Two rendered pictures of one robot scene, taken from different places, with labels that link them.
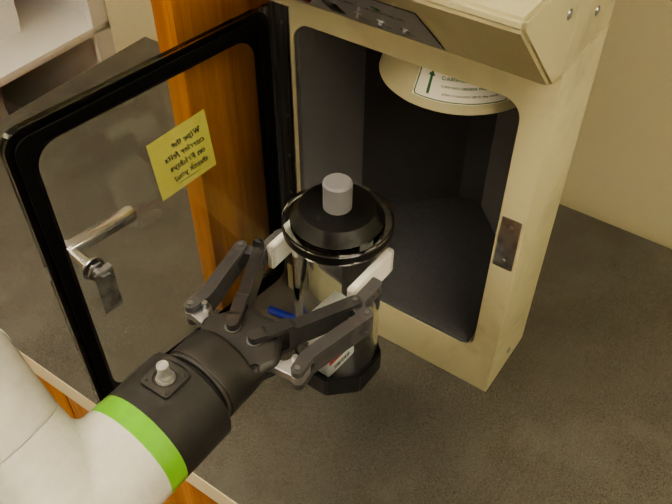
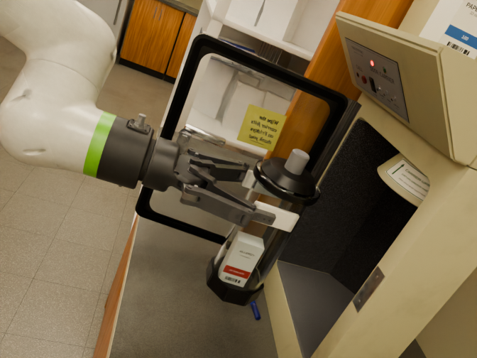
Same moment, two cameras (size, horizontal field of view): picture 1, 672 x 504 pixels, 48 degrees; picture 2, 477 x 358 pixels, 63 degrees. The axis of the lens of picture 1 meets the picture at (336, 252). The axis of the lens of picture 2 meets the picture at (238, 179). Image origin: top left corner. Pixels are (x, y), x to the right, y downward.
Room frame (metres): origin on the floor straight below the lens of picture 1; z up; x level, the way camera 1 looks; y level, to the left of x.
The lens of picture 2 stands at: (0.06, -0.29, 1.48)
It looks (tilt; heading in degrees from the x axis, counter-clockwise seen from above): 24 degrees down; 38
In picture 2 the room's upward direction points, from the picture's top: 25 degrees clockwise
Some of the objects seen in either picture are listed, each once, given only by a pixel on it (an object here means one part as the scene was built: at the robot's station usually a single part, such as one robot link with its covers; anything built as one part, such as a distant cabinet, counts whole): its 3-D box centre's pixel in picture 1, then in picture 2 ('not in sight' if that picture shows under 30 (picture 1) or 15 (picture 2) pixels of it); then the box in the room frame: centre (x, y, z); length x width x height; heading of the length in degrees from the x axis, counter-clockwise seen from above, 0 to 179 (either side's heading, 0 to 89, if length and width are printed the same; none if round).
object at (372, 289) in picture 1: (370, 304); (258, 218); (0.47, -0.03, 1.22); 0.05 x 0.03 x 0.01; 143
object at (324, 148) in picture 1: (443, 143); (391, 248); (0.75, -0.13, 1.19); 0.26 x 0.24 x 0.35; 55
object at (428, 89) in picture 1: (463, 46); (436, 182); (0.72, -0.14, 1.34); 0.18 x 0.18 x 0.05
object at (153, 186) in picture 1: (177, 223); (234, 159); (0.61, 0.17, 1.19); 0.30 x 0.01 x 0.40; 138
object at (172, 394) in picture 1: (171, 409); (129, 151); (0.35, 0.14, 1.23); 0.09 x 0.06 x 0.12; 54
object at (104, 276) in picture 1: (105, 287); (181, 145); (0.52, 0.24, 1.18); 0.02 x 0.02 x 0.06; 48
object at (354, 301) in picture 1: (306, 327); (218, 194); (0.44, 0.03, 1.22); 0.11 x 0.01 x 0.04; 116
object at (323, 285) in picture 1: (337, 291); (259, 231); (0.54, 0.00, 1.16); 0.11 x 0.11 x 0.21
